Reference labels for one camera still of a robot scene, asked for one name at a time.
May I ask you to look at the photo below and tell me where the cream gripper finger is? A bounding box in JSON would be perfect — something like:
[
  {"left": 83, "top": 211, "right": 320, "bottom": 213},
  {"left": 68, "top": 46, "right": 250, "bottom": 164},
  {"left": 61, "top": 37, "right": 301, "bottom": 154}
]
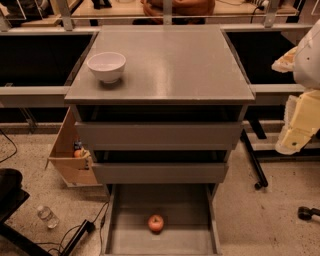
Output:
[
  {"left": 275, "top": 90, "right": 320, "bottom": 155},
  {"left": 271, "top": 47, "right": 297, "bottom": 73}
]

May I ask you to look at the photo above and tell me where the red apple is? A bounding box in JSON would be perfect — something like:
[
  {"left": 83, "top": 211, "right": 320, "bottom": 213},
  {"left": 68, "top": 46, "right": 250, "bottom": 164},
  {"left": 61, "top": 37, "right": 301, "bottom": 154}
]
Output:
[{"left": 148, "top": 214, "right": 164, "bottom": 233}]

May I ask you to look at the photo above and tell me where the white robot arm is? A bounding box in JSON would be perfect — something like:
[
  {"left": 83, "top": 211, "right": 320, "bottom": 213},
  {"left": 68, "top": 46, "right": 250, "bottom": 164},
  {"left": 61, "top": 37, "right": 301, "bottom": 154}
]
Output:
[{"left": 271, "top": 20, "right": 320, "bottom": 155}]

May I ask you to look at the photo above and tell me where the grey drawer cabinet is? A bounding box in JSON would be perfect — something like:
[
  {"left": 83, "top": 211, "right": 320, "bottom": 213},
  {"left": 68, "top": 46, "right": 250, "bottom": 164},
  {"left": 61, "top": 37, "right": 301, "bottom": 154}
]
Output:
[{"left": 64, "top": 24, "right": 256, "bottom": 123}]

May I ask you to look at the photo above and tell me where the grey top drawer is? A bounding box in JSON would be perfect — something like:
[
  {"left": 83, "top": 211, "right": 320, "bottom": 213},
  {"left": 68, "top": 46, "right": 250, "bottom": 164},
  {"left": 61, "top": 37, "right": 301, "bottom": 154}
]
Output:
[{"left": 75, "top": 122, "right": 242, "bottom": 151}]

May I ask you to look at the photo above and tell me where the grey open bottom drawer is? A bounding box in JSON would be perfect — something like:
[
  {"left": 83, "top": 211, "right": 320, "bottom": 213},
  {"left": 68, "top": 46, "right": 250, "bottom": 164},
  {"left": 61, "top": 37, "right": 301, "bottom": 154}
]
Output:
[{"left": 101, "top": 184, "right": 221, "bottom": 256}]

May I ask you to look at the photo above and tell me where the grey middle drawer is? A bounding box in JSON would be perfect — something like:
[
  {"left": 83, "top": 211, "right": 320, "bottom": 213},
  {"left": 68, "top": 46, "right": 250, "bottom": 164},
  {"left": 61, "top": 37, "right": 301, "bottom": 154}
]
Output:
[{"left": 92, "top": 163, "right": 228, "bottom": 184}]

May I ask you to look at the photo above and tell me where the black table leg with caster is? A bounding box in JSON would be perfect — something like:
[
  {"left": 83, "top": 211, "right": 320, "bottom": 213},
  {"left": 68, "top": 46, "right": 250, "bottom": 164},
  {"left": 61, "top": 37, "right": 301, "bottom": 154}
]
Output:
[{"left": 241, "top": 130, "right": 268, "bottom": 190}]

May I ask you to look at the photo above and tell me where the black caster wheel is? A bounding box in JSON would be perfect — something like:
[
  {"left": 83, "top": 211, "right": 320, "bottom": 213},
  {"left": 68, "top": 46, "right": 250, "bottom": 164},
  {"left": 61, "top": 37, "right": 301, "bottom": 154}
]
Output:
[{"left": 298, "top": 206, "right": 320, "bottom": 221}]

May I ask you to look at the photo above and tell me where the brown leather bag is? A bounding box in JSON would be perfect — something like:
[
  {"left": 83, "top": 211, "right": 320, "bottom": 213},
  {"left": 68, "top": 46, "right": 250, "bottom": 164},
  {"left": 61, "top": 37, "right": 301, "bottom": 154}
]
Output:
[{"left": 140, "top": 0, "right": 215, "bottom": 25}]

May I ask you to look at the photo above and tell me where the white ceramic bowl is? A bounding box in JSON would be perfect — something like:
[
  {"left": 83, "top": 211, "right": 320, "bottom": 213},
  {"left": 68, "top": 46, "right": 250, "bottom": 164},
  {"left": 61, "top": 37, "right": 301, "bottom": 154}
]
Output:
[{"left": 87, "top": 52, "right": 126, "bottom": 83}]

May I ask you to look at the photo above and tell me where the small orange fruit in box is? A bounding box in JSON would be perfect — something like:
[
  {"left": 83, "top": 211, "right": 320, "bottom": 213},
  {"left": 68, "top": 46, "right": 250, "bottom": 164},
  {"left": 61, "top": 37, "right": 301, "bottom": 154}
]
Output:
[{"left": 73, "top": 149, "right": 82, "bottom": 158}]

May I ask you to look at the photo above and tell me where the cardboard box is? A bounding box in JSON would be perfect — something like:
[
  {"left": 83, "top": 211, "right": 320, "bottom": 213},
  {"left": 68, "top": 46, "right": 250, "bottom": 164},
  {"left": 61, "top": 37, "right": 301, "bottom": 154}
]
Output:
[{"left": 48, "top": 109, "right": 98, "bottom": 186}]

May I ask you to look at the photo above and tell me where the black power strip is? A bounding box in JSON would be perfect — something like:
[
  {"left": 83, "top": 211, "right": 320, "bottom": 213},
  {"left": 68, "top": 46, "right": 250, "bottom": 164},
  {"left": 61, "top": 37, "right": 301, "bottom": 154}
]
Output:
[{"left": 60, "top": 220, "right": 95, "bottom": 256}]

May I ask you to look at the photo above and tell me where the clear plastic water bottle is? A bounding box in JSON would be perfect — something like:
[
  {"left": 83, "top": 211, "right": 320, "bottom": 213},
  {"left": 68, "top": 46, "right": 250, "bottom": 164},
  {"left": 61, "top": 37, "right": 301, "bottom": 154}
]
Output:
[{"left": 37, "top": 205, "right": 59, "bottom": 229}]

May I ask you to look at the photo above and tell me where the black chair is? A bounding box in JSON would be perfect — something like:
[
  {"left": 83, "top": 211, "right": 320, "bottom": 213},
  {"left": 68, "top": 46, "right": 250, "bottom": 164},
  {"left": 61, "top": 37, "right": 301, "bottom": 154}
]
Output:
[{"left": 0, "top": 168, "right": 51, "bottom": 256}]

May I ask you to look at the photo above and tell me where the black floor cable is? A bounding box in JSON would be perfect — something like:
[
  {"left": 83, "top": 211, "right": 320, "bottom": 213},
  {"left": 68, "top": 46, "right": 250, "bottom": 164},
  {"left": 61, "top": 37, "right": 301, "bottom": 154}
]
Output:
[{"left": 36, "top": 199, "right": 111, "bottom": 256}]

